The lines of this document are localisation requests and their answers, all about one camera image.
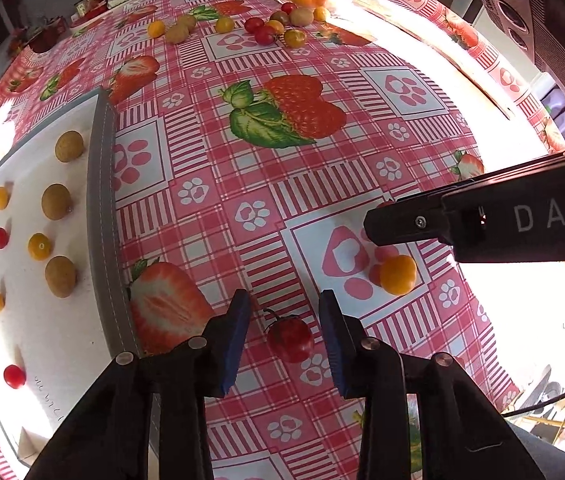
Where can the red tomato with stem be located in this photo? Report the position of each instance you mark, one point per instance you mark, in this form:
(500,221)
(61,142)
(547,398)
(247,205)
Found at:
(290,340)

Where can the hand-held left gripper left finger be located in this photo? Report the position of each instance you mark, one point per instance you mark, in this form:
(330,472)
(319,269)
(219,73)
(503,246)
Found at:
(235,342)

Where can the red cherry tomato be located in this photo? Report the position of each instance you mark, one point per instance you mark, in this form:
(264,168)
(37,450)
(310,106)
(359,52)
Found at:
(0,238)
(288,8)
(14,376)
(253,24)
(264,35)

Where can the white tray with grey rim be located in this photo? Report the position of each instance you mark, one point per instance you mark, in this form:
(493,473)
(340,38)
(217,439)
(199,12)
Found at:
(27,340)

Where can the brown longan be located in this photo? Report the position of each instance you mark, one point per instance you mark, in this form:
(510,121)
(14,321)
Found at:
(301,16)
(186,22)
(56,201)
(176,34)
(69,146)
(60,276)

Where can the dark brown cherry tomato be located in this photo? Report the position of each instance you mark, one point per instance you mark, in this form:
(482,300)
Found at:
(278,17)

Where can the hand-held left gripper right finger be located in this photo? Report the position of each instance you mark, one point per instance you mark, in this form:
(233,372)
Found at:
(335,347)

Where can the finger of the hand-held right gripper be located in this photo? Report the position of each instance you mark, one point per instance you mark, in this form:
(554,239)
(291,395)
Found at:
(402,222)

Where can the long wooden strip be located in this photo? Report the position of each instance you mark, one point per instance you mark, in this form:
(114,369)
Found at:
(462,67)

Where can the low cabinet with red decor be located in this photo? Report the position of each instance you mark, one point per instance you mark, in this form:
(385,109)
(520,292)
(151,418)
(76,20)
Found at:
(45,35)

